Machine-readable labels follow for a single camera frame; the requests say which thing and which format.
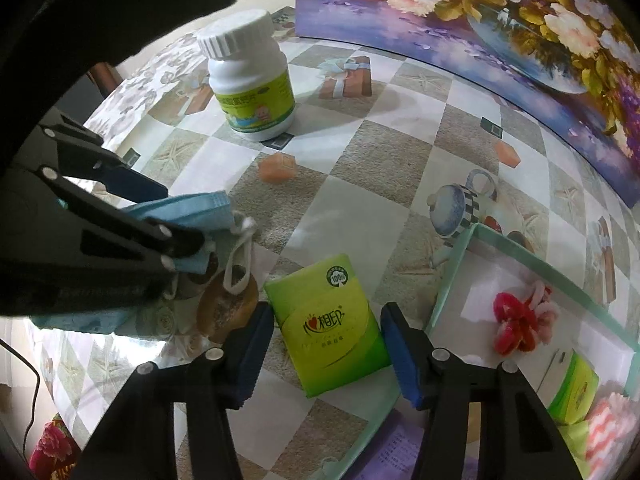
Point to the purple paper sheet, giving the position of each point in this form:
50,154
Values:
395,442

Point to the floral painting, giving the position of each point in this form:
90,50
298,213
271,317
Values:
450,10

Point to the pink white fluffy cloth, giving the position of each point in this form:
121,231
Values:
607,425

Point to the printed checkered tablecloth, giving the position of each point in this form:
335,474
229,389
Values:
375,160

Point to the white pill bottle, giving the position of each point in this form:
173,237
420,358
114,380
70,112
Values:
250,85

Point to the brown wooden chair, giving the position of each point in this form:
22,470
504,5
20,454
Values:
102,77

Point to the red floral fabric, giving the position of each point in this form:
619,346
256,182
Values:
50,445

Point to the white tray with green rim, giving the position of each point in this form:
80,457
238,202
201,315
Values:
480,280

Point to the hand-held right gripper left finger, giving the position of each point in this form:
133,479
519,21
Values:
255,355

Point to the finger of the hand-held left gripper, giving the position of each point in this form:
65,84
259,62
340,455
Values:
135,185
180,246

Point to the green tissue packet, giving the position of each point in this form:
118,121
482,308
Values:
575,385
572,437
325,330

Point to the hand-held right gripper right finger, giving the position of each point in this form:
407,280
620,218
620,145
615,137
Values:
400,355

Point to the blue face mask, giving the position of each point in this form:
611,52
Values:
200,205

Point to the teal plastic box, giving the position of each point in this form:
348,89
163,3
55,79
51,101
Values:
80,321

